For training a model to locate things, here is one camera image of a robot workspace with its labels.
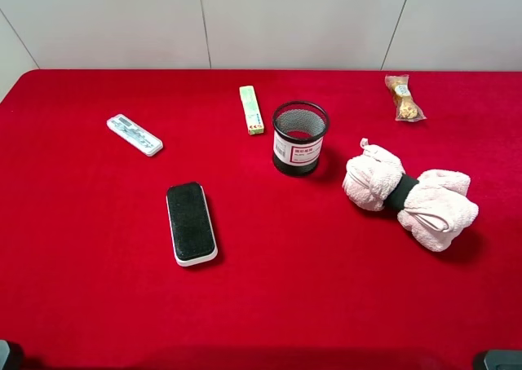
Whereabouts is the green white small box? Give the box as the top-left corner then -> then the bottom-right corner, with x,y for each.
239,86 -> 264,135

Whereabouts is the white remote control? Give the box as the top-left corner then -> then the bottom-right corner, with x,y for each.
106,114 -> 163,156

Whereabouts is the black mesh pen cup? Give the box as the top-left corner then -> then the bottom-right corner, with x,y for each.
272,100 -> 330,177

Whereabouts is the gold chocolate pack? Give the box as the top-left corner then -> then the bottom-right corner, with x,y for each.
384,74 -> 427,122

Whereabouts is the dark base right corner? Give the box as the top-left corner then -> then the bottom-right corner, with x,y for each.
472,350 -> 522,370

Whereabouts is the black white board eraser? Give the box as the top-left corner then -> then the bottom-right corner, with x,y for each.
166,182 -> 218,267

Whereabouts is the red tablecloth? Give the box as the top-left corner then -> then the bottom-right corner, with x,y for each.
1,70 -> 521,369

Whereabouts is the pink rolled towel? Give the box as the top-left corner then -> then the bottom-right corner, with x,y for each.
343,139 -> 479,252

